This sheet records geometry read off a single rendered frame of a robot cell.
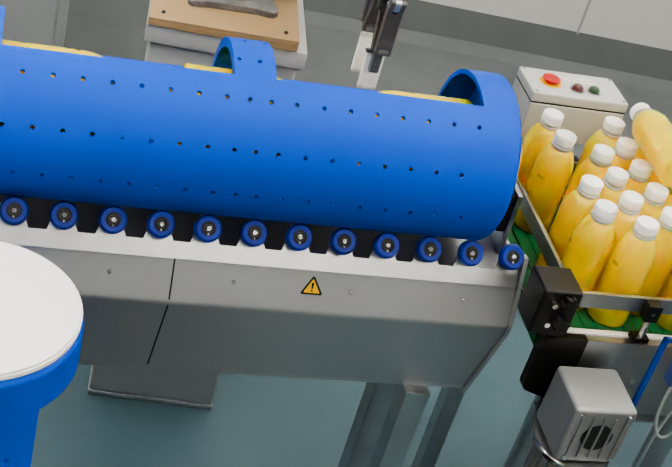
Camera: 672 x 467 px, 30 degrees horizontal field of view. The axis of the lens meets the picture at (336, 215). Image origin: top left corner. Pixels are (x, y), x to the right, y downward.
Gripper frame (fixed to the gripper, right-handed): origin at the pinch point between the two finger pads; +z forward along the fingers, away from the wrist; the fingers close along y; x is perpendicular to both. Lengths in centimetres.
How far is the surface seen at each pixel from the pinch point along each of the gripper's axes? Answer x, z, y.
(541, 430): 39, 50, 29
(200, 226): -22.7, 27.2, 10.8
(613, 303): 46, 28, 21
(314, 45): 59, 124, -246
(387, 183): 4.0, 13.1, 14.1
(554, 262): 38.4, 26.9, 11.8
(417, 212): 10.5, 18.1, 13.9
